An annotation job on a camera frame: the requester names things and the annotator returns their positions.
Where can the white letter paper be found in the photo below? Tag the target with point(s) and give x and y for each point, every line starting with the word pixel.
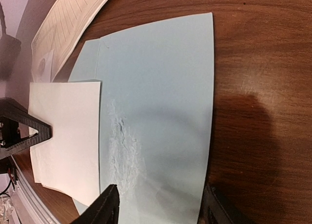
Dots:
pixel 69 161

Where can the front aluminium rail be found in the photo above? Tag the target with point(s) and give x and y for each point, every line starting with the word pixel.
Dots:
pixel 28 207

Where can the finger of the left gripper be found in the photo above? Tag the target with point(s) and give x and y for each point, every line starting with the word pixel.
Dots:
pixel 11 115

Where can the light blue envelope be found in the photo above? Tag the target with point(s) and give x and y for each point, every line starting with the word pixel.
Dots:
pixel 156 105

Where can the beige decorated lined sheet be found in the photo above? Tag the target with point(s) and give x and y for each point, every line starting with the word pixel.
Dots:
pixel 61 30

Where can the white sticker sheet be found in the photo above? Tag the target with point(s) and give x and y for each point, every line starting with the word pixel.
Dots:
pixel 44 71

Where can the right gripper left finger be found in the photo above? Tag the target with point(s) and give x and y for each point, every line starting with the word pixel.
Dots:
pixel 104 210

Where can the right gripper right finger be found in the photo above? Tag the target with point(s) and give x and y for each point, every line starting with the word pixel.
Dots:
pixel 217 209

